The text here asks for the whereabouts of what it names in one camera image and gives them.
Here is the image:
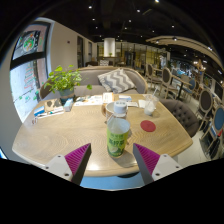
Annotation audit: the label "group of ceiling lights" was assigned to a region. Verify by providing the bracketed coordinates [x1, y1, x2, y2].
[86, 0, 224, 76]

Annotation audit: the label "dark grey tufted armchair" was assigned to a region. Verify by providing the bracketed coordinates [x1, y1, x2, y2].
[159, 98, 200, 138]

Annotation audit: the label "flat round red coaster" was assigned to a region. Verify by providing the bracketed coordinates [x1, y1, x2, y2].
[140, 119, 157, 133]

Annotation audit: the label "grey white chevron pillow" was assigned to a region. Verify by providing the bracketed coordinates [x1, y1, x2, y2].
[97, 68, 137, 94]

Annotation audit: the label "clear plastic cup with straw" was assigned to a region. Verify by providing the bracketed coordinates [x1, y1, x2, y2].
[143, 87, 160, 117]

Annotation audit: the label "grey curved sofa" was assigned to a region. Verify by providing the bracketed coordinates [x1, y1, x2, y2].
[39, 65, 149, 101]

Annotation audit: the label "green potted plant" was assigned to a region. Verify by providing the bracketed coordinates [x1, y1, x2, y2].
[43, 64, 94, 102]

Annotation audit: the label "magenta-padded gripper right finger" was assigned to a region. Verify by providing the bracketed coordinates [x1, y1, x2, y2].
[132, 142, 183, 186]

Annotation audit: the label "food picture wall poster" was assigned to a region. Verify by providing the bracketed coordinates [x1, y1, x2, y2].
[11, 21, 51, 62]

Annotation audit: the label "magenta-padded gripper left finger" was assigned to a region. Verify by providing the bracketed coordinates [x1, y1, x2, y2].
[44, 142, 92, 186]

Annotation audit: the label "clear green-labelled drink bottle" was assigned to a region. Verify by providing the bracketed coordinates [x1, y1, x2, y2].
[106, 99, 132, 159]

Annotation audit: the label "brown paper cup white letters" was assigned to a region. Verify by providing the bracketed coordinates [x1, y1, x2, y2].
[101, 101, 116, 122]

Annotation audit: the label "small blue tissue pack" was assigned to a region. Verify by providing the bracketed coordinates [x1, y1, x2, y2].
[63, 98, 75, 112]

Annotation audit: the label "group of dining chairs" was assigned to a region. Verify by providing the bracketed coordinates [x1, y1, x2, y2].
[144, 63, 224, 158]

